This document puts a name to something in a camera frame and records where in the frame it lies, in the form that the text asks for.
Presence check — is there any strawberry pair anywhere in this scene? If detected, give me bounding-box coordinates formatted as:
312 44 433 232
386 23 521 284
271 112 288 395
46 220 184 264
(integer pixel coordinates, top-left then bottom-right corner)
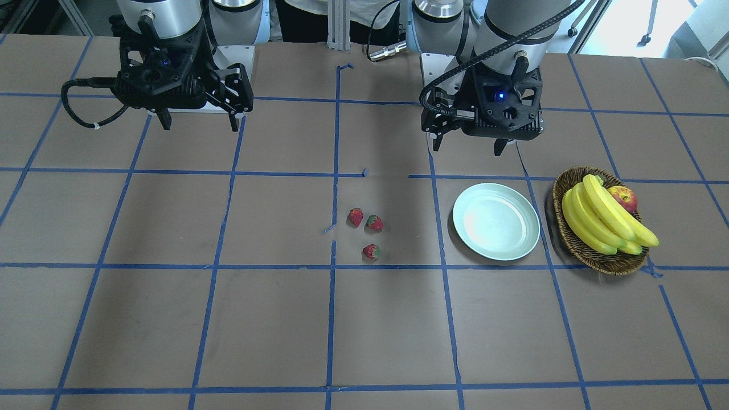
362 244 380 260
366 215 384 232

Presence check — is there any light green plate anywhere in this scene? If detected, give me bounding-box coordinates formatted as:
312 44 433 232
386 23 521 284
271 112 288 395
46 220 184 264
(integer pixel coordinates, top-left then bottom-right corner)
452 183 540 261

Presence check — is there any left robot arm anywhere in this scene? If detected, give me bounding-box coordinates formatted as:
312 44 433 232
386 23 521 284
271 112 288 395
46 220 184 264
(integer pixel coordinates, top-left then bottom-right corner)
402 1 581 156

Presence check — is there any red yellow apple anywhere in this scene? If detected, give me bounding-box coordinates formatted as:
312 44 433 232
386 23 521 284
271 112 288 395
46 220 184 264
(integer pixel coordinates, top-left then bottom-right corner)
608 185 638 214

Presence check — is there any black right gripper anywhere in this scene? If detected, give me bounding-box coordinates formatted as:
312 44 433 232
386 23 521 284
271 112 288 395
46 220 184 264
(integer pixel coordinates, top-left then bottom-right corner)
111 15 253 132

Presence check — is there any yellow banana bunch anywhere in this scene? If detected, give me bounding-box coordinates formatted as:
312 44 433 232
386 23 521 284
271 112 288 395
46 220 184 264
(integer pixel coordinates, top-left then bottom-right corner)
562 174 660 255

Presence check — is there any aluminium frame post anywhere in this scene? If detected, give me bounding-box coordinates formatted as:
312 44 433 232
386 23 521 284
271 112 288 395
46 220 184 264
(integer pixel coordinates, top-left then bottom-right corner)
326 0 351 52

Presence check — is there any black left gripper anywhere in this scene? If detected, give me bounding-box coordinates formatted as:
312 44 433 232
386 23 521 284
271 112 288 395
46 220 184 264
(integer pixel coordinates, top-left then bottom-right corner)
421 57 544 157

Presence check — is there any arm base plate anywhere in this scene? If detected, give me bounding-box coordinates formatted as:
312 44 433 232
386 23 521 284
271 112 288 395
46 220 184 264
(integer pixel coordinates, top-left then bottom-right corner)
214 44 256 112
421 54 475 110

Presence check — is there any wicker basket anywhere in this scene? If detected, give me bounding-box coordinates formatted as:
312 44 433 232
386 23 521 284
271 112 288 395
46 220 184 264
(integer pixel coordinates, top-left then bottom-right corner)
544 166 649 277

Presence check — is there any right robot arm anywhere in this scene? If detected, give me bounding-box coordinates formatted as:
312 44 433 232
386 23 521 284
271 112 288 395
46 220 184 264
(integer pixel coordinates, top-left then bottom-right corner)
109 1 271 132

